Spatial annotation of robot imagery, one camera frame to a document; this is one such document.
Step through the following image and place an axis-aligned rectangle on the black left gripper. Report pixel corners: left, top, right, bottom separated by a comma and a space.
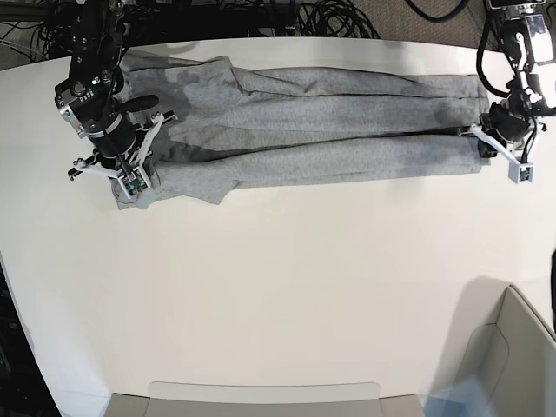
480, 103, 537, 159

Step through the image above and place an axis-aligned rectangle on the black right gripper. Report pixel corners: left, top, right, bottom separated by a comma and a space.
84, 95, 159, 172

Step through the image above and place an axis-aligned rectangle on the grey T-shirt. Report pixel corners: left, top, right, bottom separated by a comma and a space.
113, 52, 489, 209

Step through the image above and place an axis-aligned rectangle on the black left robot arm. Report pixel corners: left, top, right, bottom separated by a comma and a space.
476, 1, 555, 163

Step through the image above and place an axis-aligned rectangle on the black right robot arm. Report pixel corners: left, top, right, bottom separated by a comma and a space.
55, 1, 159, 174

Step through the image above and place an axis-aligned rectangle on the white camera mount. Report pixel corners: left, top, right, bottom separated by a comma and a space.
470, 124, 535, 184
68, 111, 177, 200

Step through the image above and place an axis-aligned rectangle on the black cable bundle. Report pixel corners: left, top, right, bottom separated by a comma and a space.
255, 0, 383, 40

